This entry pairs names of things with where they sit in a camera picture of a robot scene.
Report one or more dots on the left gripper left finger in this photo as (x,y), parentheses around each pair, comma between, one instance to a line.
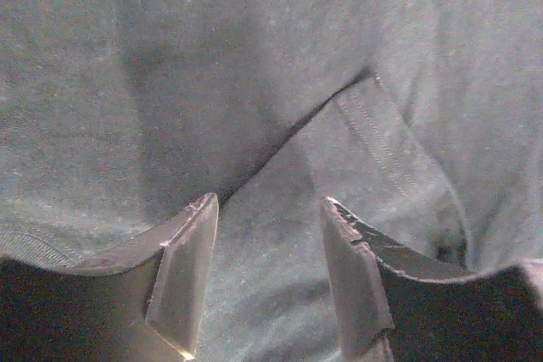
(142,300)

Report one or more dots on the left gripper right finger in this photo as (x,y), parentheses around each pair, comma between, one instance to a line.
(395,304)

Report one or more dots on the black t shirt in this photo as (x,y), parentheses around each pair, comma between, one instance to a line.
(423,118)

